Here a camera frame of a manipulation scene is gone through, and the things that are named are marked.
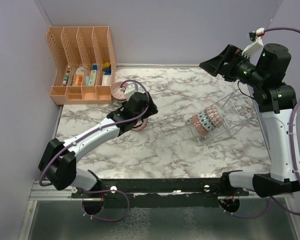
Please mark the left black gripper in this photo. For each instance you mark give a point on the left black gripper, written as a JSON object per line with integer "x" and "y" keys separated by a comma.
{"x": 151, "y": 109}

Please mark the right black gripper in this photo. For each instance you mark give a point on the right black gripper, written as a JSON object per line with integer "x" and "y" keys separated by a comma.
{"x": 230, "y": 54}

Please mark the grey white patterned bowl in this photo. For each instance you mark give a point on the grey white patterned bowl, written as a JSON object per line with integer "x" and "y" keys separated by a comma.
{"x": 141, "y": 124}

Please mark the red floral bowl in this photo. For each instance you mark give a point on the red floral bowl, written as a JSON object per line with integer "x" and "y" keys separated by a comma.
{"x": 198, "y": 125}

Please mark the light blue patterned bowl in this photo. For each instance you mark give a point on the light blue patterned bowl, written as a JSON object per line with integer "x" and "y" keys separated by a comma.
{"x": 205, "y": 121}

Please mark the dark blue patterned bowl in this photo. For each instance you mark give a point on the dark blue patterned bowl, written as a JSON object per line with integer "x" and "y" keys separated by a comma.
{"x": 216, "y": 115}

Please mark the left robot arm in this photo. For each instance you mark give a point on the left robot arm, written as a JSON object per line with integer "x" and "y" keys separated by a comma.
{"x": 59, "y": 161}

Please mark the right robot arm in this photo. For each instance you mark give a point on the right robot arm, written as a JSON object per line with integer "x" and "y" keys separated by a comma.
{"x": 276, "y": 101}

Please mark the pink patterned bowl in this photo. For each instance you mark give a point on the pink patterned bowl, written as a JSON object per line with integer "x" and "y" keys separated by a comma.
{"x": 117, "y": 91}

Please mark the orange plastic file organizer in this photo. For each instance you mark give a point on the orange plastic file organizer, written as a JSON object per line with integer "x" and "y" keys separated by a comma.
{"x": 85, "y": 64}

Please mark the white wire dish rack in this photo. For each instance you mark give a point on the white wire dish rack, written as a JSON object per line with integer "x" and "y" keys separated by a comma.
{"x": 238, "y": 111}

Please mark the black mounting base rail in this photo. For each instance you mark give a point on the black mounting base rail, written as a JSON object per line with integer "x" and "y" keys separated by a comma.
{"x": 160, "y": 193}

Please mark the aluminium frame rail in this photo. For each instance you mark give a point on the aluminium frame rail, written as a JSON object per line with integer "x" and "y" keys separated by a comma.
{"x": 50, "y": 193}

